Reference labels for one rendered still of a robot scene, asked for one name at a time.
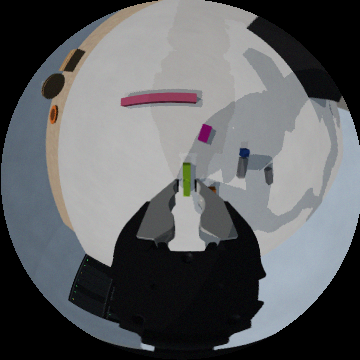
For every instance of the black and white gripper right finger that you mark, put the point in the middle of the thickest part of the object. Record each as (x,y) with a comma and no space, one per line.
(221,223)

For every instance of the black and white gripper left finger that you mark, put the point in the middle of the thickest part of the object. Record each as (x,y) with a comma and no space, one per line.
(151,224)

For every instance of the lime green rod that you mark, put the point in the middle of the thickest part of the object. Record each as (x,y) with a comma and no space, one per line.
(186,179)

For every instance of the small magenta block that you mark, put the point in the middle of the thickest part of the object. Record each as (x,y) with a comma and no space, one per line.
(204,133)

